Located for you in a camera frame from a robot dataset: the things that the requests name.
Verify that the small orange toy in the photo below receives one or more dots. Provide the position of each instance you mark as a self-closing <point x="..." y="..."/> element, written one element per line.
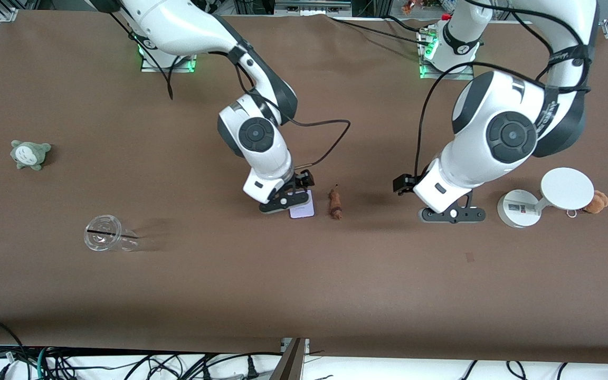
<point x="408" y="7"/>

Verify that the grey plush Totoro toy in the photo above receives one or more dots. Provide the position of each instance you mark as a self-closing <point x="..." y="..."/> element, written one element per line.
<point x="29" y="154"/>

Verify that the aluminium frame bar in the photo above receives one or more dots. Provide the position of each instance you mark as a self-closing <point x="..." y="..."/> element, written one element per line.
<point x="312" y="6"/>

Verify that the clear plastic cup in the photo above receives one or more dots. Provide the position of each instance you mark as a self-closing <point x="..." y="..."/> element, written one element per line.
<point x="103" y="233"/>

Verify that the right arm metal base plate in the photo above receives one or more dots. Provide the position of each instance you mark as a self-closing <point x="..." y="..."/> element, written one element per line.
<point x="151" y="66"/>

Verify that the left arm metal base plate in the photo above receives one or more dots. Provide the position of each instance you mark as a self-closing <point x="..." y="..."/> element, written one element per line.
<point x="446" y="76"/>

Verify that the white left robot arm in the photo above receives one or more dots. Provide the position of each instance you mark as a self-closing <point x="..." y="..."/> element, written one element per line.
<point x="510" y="134"/>

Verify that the brown lion statue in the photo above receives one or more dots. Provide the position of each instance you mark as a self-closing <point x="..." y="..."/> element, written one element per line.
<point x="334" y="203"/>

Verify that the metal table frame post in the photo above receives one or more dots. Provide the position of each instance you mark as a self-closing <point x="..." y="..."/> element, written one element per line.
<point x="289" y="361"/>

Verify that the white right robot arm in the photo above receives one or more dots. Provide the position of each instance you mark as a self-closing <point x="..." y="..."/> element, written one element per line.
<point x="256" y="134"/>

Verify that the lilac square card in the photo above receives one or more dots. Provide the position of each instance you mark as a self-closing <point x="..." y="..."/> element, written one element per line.
<point x="304" y="212"/>

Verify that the black power plug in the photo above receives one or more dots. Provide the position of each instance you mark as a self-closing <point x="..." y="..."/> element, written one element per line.
<point x="252" y="369"/>

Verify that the white round desk lamp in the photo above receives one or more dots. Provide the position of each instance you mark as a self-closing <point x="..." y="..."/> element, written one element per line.
<point x="567" y="188"/>

